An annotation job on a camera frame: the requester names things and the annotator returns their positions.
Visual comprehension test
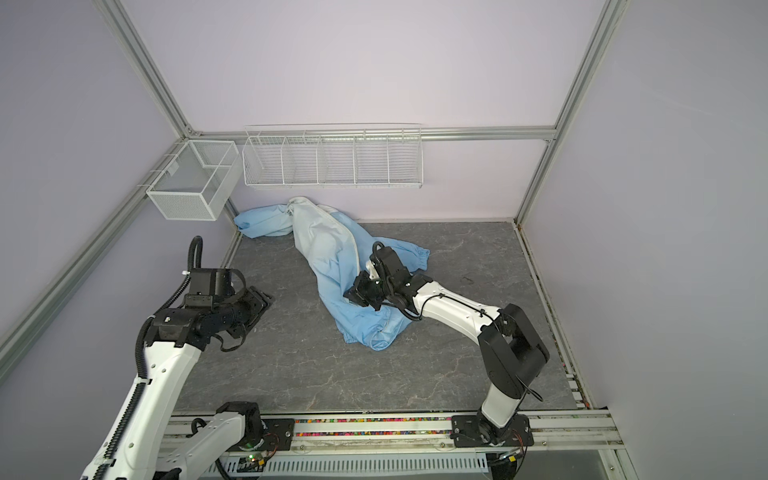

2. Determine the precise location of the light blue jacket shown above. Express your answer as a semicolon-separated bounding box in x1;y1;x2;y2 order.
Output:
234;197;430;351

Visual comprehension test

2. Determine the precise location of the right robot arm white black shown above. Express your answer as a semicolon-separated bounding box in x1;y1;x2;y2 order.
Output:
344;271;550;446

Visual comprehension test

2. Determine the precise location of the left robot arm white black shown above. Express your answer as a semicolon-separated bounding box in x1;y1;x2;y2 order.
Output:
82;287;273;479

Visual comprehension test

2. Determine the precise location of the white mesh box basket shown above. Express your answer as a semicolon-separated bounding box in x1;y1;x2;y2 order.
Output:
147;140;243;221

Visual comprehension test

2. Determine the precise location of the small green circuit board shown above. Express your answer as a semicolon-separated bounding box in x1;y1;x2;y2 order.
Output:
237;456;267;473

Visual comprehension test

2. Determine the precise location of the white vent grille strip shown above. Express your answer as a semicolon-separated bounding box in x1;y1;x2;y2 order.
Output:
222;452;491;479

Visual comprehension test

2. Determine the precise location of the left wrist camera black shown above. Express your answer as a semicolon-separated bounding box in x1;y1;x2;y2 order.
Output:
183;268;235;309

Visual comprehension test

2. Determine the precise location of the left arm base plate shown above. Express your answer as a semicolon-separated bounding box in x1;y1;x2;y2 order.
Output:
236;418;296;453

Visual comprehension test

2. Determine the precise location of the white wire shelf basket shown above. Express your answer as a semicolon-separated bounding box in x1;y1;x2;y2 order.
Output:
241;123;424;188

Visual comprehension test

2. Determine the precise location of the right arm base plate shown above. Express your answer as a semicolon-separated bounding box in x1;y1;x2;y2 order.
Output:
450;413;534;448

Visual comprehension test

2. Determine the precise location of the aluminium mounting rail front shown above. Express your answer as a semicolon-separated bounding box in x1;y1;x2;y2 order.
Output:
262;410;625;455

